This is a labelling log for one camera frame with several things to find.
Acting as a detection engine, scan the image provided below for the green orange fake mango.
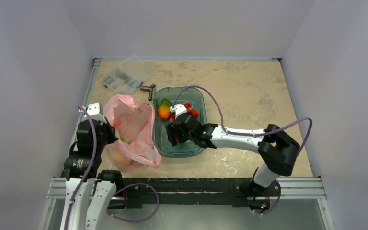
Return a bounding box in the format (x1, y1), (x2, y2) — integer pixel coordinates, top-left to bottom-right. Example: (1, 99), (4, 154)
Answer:
(158, 98), (172, 120)

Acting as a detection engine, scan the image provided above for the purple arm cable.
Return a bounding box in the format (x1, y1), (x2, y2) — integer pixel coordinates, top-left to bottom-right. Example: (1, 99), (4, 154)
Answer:
(172, 85), (313, 217)
(63, 106), (161, 230)

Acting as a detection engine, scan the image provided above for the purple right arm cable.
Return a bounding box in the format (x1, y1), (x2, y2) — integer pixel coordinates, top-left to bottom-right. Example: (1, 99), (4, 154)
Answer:
(172, 85), (313, 217)

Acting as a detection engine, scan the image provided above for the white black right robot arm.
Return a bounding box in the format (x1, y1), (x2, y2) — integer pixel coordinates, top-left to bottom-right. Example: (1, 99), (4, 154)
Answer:
(165, 114), (301, 195)

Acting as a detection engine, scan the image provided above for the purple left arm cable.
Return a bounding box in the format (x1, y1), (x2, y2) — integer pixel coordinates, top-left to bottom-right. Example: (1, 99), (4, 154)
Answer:
(63, 106), (161, 230)

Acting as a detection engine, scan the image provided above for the aluminium frame rail left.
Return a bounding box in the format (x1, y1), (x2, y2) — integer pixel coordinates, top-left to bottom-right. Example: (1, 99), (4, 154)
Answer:
(70, 58), (102, 145)

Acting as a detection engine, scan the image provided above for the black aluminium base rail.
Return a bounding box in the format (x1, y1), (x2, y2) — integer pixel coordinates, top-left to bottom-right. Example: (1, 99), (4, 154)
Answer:
(46, 176), (327, 210)

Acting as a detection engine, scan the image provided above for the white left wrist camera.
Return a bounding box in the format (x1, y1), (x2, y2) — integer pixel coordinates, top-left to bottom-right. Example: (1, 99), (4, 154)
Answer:
(78, 102), (106, 123)

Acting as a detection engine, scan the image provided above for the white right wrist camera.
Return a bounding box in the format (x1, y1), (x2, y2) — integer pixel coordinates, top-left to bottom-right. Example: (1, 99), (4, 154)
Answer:
(169, 104), (187, 122)

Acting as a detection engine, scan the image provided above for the clear plastic screw organizer box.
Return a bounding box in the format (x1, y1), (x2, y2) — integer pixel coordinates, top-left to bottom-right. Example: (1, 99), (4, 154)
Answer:
(102, 55), (158, 95)

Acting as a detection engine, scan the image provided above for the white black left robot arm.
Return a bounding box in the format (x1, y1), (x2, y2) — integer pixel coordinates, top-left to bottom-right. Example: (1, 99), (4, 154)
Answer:
(60, 119), (124, 230)

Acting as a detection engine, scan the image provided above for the red fake strawberry bunch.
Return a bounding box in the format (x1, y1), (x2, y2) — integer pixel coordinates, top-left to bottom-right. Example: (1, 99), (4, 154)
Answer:
(170, 102), (200, 143)

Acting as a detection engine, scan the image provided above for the pink plastic bag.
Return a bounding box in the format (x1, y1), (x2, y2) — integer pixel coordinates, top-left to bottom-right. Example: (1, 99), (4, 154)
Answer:
(103, 94), (161, 173)

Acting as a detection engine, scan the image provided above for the teal transparent plastic tray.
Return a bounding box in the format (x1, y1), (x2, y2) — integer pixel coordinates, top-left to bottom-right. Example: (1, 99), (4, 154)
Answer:
(153, 87), (207, 158)

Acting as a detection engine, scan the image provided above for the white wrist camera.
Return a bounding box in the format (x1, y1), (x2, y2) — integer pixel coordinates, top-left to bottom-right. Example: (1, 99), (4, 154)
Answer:
(169, 104), (187, 122)
(78, 102), (106, 123)

